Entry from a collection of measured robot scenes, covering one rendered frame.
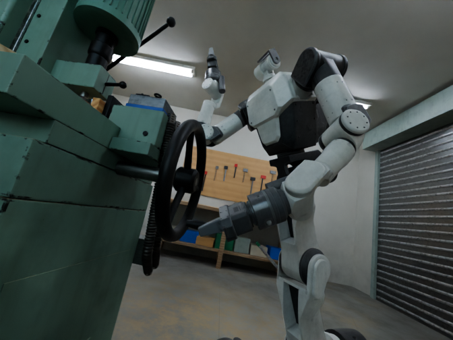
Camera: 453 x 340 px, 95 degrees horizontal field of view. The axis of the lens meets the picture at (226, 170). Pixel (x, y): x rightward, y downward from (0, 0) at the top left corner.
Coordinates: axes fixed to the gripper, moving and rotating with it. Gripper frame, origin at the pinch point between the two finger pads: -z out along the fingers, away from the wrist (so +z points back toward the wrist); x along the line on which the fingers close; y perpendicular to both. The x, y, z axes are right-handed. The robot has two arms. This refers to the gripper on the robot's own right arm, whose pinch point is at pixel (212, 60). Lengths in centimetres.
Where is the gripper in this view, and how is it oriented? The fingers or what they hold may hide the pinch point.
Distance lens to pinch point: 136.5
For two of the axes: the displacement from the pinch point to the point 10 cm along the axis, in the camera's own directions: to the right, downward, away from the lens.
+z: 0.5, 9.2, -3.9
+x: -1.1, -3.9, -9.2
